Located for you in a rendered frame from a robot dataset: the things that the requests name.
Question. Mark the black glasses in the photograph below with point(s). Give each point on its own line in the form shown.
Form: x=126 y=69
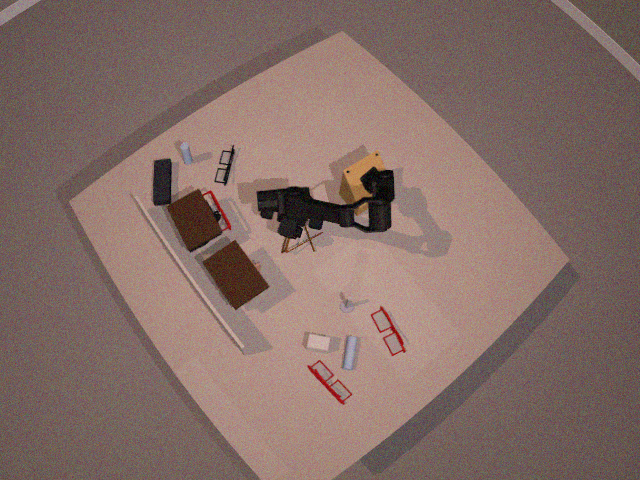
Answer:
x=226 y=159

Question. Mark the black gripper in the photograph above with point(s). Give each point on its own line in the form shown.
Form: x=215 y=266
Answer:
x=313 y=222

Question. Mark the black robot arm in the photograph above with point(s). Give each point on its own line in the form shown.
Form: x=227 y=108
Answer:
x=295 y=203

